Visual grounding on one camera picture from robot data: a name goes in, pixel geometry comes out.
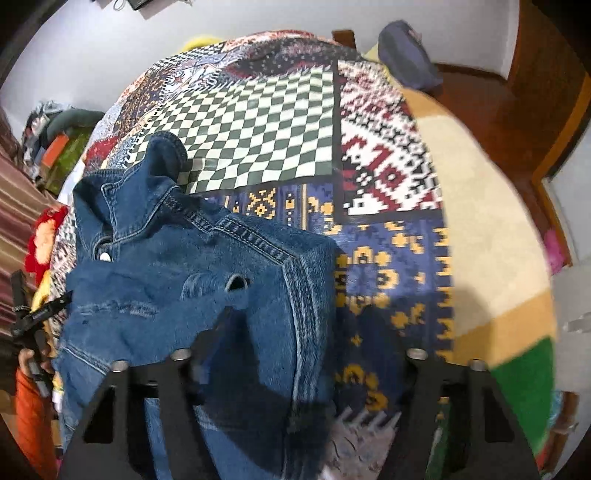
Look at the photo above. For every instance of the wooden wardrobe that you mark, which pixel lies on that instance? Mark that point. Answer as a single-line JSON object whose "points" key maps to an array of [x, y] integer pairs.
{"points": [[554, 152]]}

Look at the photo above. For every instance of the brown wooden door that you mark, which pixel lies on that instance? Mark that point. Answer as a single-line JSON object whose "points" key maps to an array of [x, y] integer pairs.
{"points": [[545, 37]]}

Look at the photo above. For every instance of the cream striped fleece blanket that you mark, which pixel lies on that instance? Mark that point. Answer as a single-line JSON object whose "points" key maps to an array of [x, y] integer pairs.
{"points": [[485, 184]]}

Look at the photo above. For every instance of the person's left forearm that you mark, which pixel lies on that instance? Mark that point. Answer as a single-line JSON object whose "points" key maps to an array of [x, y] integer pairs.
{"points": [[34, 424]]}

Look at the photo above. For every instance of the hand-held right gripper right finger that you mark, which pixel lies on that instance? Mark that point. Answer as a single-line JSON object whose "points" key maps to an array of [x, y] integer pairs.
{"points": [[425, 383]]}

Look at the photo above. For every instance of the red plush toy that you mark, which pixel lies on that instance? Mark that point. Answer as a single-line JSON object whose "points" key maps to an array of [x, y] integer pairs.
{"points": [[44, 240]]}

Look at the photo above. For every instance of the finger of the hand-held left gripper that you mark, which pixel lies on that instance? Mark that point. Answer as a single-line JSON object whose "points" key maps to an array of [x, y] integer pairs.
{"points": [[53, 307]]}

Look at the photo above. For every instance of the blue denim jacket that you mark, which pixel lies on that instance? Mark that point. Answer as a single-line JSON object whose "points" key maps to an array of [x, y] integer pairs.
{"points": [[184, 258]]}

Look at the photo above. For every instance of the orange box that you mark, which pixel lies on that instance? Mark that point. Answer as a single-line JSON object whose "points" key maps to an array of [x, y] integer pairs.
{"points": [[55, 152]]}

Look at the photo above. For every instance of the person's left hand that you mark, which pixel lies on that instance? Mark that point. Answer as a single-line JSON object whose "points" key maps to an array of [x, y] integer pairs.
{"points": [[27, 357]]}

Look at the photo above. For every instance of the patchwork printed blanket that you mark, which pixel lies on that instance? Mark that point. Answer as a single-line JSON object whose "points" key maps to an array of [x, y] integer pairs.
{"points": [[258, 120]]}

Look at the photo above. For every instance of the green patterned cloth cover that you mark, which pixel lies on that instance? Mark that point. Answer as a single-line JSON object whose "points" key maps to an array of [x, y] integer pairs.
{"points": [[74, 157]]}

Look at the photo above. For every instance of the yellow fuzzy blanket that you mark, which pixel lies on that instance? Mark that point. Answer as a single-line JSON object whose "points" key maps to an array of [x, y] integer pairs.
{"points": [[196, 42]]}

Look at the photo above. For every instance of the wooden bed frame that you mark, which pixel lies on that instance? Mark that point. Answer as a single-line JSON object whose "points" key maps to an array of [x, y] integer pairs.
{"points": [[345, 39]]}

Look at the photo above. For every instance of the pile of clutter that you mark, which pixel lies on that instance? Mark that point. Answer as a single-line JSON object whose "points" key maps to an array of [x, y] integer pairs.
{"points": [[39, 124]]}

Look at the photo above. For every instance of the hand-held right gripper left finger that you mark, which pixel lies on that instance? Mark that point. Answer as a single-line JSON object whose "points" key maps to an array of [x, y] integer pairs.
{"points": [[184, 383]]}

